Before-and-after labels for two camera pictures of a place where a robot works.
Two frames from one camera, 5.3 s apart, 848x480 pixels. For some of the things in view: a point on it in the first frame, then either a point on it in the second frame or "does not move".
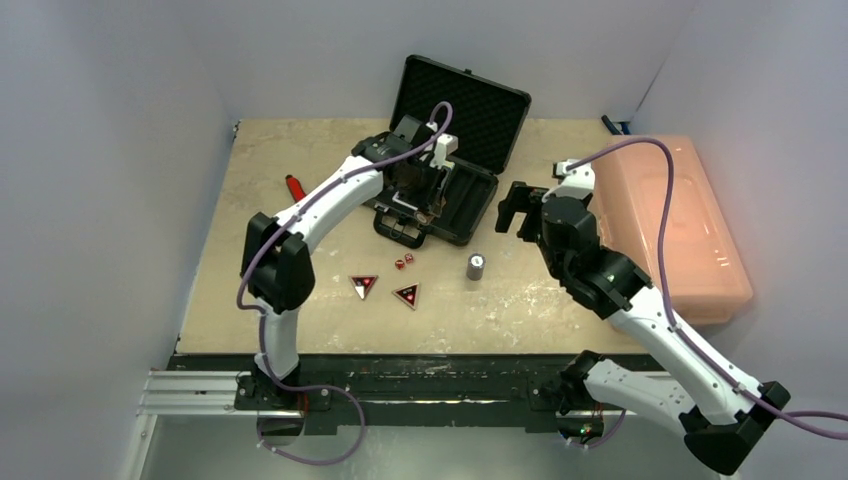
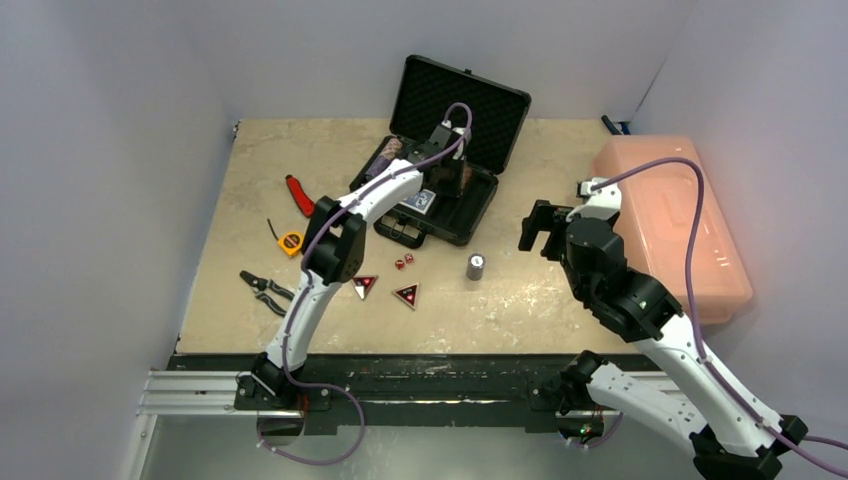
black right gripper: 521,210 to 549,221
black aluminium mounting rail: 376,393 does not move
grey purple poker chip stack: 475,266 does not move
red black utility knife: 294,187 does not move
